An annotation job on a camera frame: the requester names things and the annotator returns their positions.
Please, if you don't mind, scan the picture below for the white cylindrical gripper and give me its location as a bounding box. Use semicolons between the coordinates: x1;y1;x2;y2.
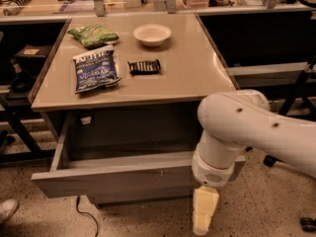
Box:
192;130;246;236

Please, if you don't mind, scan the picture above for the grey top drawer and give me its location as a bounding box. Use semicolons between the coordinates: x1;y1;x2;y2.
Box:
31;111;247;199

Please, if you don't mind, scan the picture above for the grey drawer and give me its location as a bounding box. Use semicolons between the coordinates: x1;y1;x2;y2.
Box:
31;111;247;199
87;187;193;206

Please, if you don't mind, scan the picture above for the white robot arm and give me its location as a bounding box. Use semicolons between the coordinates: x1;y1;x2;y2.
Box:
192;90;316;235

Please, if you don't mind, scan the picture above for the grey bottom drawer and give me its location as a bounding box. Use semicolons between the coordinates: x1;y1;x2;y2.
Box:
87;187;193;206

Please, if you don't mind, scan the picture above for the grey drawer cabinet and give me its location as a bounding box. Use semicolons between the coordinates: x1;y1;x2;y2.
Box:
28;12;241;209

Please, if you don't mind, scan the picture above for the black office chair base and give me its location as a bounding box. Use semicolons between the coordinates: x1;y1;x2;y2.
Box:
264;155;278;168

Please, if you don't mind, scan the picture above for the black caster wheel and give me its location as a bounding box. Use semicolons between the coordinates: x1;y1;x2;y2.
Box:
300;217;316;232

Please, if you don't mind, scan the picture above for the black striped snack bar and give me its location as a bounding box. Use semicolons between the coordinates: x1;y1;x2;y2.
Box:
128;59;161;75

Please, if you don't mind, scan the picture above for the blue Kettle chips bag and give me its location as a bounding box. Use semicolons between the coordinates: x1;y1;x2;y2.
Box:
73;44;120;94

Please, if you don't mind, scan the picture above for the white paper bowl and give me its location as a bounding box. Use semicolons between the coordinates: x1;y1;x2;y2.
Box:
133;24;171;47

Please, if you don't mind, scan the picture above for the green chips bag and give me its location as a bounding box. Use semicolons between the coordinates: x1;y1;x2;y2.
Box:
68;24;119;49

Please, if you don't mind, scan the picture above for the white shoe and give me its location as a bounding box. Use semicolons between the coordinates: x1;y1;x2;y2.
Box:
0;198;19;224

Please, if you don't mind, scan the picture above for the black box with label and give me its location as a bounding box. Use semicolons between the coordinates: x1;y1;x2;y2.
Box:
14;44;51;62

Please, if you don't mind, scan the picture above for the black floor cable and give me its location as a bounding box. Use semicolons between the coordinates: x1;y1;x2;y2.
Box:
75;195;100;237

